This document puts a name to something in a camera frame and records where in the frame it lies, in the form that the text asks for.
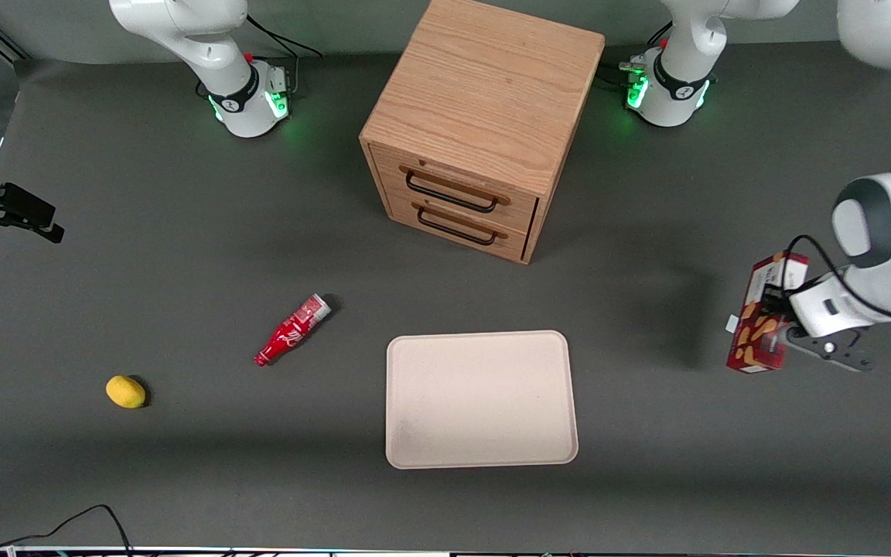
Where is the red cookie box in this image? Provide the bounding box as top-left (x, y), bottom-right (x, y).
top-left (726, 251), bottom-right (810, 375)

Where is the beige rectangular tray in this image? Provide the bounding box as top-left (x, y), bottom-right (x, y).
top-left (386, 330), bottom-right (579, 470)

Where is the wooden drawer front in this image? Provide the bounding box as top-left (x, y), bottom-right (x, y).
top-left (370, 144), bottom-right (541, 233)
top-left (384, 190), bottom-right (533, 262)

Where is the wooden drawer cabinet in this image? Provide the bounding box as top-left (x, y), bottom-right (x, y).
top-left (359, 0), bottom-right (606, 265)

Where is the red cola bottle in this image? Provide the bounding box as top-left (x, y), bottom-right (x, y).
top-left (254, 293), bottom-right (333, 367)

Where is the yellow lemon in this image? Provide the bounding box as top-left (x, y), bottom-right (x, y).
top-left (105, 375), bottom-right (147, 409)

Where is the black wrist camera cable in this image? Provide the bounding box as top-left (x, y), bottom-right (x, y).
top-left (782, 234), bottom-right (891, 324)

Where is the black drawer handle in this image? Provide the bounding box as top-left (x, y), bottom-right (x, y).
top-left (405, 172), bottom-right (499, 214)
top-left (417, 207), bottom-right (497, 247)

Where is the black clamp mount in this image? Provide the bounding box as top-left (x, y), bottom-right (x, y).
top-left (0, 159), bottom-right (65, 246)

